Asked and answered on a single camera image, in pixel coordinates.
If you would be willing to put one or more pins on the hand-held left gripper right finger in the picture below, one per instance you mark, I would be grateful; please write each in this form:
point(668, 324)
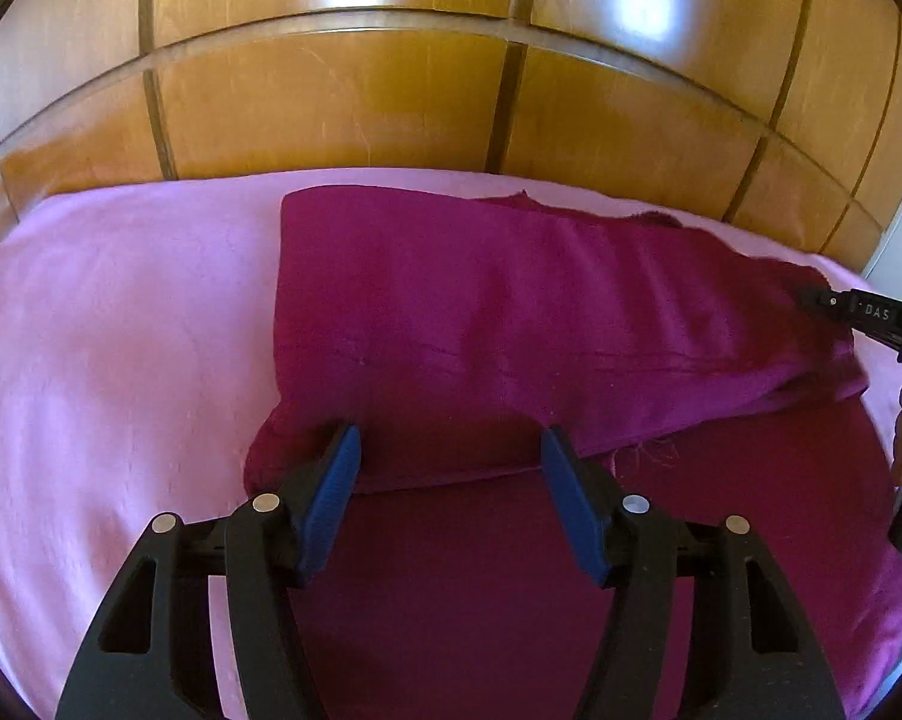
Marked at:
point(571, 514)

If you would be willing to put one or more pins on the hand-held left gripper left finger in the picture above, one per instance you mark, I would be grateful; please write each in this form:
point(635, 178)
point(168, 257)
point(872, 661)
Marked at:
point(332, 495)

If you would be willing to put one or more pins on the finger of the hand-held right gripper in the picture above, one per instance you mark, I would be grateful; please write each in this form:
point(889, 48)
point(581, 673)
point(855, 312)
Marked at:
point(822, 301)

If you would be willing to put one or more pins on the maroon cloth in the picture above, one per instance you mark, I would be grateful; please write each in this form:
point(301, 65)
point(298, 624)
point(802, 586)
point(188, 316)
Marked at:
point(496, 330)

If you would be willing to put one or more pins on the pink bed sheet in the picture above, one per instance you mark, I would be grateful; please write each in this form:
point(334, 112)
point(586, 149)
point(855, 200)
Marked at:
point(120, 352)

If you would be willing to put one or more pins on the wooden headboard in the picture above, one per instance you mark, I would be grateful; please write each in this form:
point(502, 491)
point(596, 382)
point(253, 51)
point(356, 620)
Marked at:
point(346, 105)

